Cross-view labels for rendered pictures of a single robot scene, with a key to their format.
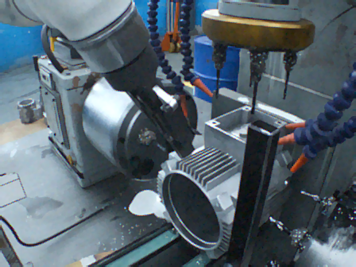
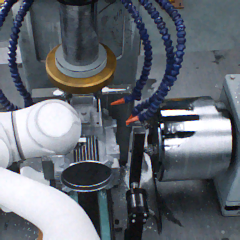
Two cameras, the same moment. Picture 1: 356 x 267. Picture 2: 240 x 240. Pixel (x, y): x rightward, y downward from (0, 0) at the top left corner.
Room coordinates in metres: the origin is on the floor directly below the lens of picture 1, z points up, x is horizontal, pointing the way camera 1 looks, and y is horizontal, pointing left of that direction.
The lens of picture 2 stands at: (-0.10, 0.55, 2.12)
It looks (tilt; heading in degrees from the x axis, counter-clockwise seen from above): 52 degrees down; 305
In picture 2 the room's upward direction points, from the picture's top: 1 degrees clockwise
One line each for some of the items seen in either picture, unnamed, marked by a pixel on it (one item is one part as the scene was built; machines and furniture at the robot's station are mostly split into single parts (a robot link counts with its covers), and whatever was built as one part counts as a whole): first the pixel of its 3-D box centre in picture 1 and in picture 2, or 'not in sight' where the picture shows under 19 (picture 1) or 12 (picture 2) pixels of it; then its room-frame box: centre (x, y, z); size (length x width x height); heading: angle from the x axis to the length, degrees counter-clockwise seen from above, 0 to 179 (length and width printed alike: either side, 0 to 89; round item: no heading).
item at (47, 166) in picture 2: not in sight; (52, 162); (0.57, -0.08, 0.86); 0.07 x 0.06 x 0.12; 40
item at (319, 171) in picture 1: (268, 173); (83, 119); (0.54, -0.22, 0.97); 0.30 x 0.11 x 0.34; 40
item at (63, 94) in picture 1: (93, 105); not in sight; (0.89, 0.28, 0.99); 0.35 x 0.31 x 0.37; 40
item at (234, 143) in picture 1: (245, 140); (84, 119); (0.46, -0.13, 1.11); 0.12 x 0.11 x 0.07; 130
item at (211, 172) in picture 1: (226, 188); (85, 149); (0.43, -0.10, 1.02); 0.20 x 0.19 x 0.19; 130
